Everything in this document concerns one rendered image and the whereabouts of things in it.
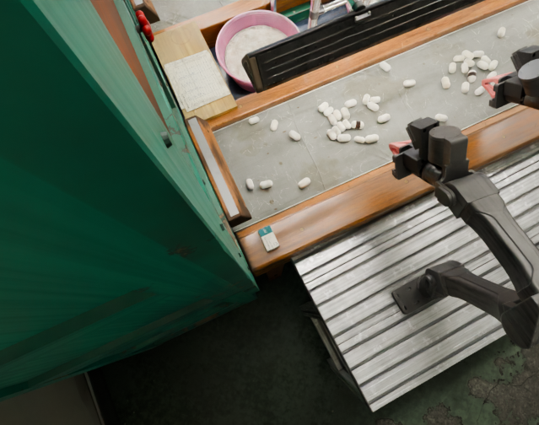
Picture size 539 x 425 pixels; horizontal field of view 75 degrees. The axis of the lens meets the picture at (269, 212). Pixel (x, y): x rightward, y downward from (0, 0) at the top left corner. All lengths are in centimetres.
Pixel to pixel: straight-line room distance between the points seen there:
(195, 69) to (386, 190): 65
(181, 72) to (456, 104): 81
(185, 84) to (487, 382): 170
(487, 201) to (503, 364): 130
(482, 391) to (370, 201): 118
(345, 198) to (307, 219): 12
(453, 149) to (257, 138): 53
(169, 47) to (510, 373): 186
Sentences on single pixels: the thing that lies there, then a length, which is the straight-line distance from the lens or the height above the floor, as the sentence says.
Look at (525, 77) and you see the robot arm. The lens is 101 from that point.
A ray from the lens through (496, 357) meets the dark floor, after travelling 195.
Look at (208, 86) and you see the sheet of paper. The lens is 109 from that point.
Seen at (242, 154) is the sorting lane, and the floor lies 74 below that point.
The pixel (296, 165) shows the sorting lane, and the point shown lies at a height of 74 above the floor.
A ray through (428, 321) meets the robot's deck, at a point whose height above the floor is 67.
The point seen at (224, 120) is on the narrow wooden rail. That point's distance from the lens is 105.
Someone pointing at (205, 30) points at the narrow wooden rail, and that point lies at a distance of 125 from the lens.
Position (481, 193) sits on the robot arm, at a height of 105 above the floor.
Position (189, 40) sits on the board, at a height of 78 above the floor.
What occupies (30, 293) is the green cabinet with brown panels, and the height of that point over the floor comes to 143.
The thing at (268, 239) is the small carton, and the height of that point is 78.
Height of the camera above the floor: 166
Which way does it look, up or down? 75 degrees down
